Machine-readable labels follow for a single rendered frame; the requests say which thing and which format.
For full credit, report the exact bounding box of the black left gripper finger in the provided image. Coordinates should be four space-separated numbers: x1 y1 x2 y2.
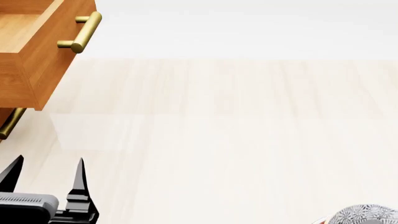
65 157 95 211
0 154 25 194

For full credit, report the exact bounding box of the grey gripper camera box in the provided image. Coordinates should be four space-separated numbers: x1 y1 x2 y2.
0 192 60 224

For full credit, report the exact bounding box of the white plate with red rim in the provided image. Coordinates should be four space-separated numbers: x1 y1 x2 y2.
310 213 335 224

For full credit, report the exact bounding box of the brass bar drawer handle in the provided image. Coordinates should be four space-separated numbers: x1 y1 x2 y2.
0 107 27 140
57 11 103 54

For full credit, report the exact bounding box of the open wooden drawer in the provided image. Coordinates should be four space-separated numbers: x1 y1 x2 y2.
0 0 98 111

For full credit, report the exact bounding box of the black white patterned bowl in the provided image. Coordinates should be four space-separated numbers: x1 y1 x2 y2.
328 203 398 224

